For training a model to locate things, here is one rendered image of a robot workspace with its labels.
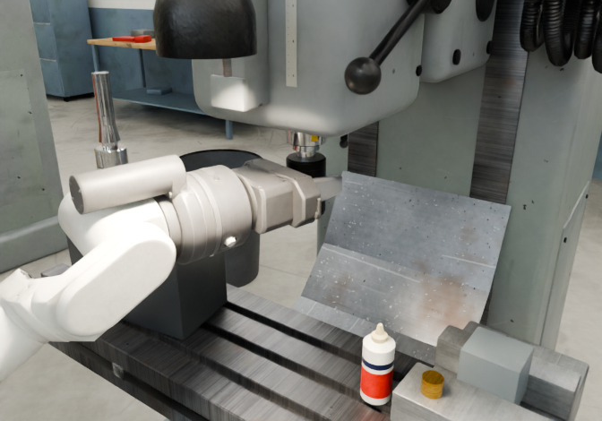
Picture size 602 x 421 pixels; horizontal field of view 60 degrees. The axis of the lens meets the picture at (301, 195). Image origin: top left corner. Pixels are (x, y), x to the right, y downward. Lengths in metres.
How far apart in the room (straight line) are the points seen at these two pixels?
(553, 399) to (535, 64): 0.48
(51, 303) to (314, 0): 0.32
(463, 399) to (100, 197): 0.40
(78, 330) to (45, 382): 1.94
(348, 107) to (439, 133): 0.47
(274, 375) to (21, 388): 1.76
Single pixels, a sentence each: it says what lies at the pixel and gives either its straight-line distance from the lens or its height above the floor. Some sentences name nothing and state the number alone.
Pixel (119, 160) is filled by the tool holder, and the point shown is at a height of 1.20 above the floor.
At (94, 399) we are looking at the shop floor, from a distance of 2.26.
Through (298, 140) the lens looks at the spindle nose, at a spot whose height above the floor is 1.29.
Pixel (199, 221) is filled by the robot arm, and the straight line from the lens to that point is 0.50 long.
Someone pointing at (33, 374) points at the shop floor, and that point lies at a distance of 2.47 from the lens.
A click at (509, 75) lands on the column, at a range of 0.88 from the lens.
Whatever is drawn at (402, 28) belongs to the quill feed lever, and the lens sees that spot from 0.48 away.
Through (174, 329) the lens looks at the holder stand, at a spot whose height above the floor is 0.97.
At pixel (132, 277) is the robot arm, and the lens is 0.47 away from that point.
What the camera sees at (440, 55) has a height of 1.37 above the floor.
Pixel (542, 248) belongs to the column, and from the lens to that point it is 0.95.
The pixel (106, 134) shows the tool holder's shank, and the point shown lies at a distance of 0.84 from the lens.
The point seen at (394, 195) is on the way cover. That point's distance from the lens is 0.98.
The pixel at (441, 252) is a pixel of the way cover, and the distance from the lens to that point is 0.95.
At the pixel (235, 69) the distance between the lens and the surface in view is 0.48.
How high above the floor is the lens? 1.44
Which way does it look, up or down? 21 degrees down
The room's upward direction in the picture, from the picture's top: straight up
